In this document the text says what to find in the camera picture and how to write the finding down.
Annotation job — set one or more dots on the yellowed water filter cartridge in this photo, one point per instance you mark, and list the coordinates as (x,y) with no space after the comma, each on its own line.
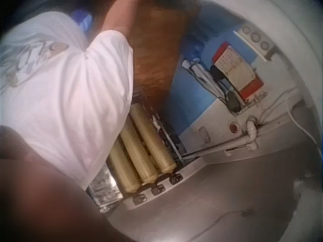
(123,171)
(151,141)
(137,158)

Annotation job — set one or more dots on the white hanging cloth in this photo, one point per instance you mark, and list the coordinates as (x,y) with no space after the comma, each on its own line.
(202,73)

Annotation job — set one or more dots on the brown wooden cabinet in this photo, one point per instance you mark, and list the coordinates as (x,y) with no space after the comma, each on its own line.
(156,50)

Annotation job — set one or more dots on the white plastic drain pipe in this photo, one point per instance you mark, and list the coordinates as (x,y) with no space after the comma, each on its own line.
(227,148)

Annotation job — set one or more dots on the red round knob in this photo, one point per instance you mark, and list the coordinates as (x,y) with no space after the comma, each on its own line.
(233,127)

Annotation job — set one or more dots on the blue plastic object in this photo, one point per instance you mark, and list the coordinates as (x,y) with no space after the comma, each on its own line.
(83,19)

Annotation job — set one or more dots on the red and white wall calendar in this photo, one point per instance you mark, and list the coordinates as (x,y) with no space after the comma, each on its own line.
(239,73)

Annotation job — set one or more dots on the white electrical switch board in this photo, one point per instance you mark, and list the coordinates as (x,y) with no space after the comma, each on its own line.
(256,37)

